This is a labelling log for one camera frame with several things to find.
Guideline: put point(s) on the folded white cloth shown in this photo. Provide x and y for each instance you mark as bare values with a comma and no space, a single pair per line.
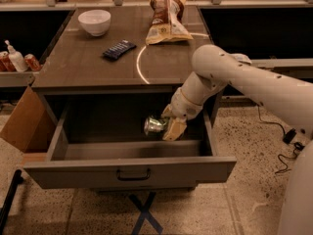
242,58

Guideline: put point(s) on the green soda can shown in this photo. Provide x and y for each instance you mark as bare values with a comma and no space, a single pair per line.
155,125

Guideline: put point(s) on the white pump bottle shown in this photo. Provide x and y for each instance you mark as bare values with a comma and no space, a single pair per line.
16,58

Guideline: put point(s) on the brown chip bag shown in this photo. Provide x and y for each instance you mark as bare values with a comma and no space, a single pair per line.
166,25

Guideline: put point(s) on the black power adapter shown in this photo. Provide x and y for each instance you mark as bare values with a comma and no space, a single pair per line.
289,136

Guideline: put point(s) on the open grey top drawer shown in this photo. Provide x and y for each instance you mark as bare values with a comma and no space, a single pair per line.
93,140

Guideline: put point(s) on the grey side shelf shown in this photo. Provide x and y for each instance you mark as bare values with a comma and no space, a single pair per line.
297,68
16,79

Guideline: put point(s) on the black stand leg left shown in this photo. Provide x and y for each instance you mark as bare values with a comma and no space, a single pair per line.
4,211

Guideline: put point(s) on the brown cardboard box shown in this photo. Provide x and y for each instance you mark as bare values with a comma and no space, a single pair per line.
29,128

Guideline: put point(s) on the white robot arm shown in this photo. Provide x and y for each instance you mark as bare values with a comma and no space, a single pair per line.
288,98

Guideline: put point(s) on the black drawer handle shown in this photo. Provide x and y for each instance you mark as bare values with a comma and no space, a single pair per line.
129,176

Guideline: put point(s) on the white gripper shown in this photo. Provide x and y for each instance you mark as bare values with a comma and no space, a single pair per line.
182,106

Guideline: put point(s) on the white ceramic bowl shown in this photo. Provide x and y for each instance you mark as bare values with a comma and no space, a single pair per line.
95,22

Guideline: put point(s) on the grey side shelf right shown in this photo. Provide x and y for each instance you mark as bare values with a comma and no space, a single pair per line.
297,68

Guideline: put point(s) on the dark blue snack bar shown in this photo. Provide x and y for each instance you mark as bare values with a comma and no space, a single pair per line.
118,49

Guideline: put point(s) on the red soda can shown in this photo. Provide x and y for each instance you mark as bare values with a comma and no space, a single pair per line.
32,62

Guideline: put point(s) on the grey side shelf left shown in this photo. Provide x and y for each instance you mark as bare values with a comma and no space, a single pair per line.
16,79

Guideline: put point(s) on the red can at edge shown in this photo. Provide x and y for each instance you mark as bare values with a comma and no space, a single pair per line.
5,62

